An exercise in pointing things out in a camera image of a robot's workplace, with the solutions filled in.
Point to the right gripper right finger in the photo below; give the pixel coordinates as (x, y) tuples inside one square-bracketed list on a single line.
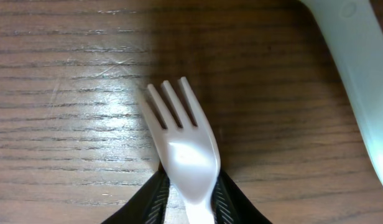
[(231, 206)]

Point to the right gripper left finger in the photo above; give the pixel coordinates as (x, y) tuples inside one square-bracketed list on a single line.
[(147, 205)]

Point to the white plastic fork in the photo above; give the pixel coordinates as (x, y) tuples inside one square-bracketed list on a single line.
[(187, 148)]

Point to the mint green plastic fork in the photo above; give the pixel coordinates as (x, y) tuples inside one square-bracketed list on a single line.
[(355, 40)]

